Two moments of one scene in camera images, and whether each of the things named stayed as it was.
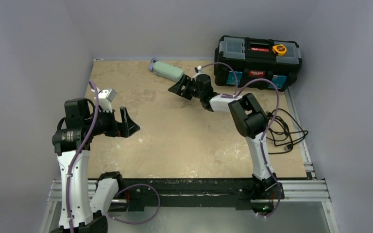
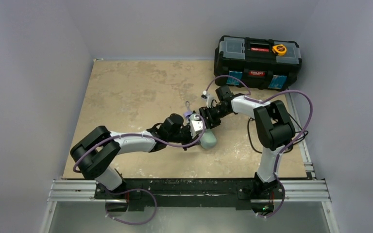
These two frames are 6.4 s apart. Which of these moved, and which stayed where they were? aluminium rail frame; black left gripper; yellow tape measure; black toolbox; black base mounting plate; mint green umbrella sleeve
Moved: black left gripper; mint green umbrella sleeve
Stayed: black toolbox; yellow tape measure; aluminium rail frame; black base mounting plate
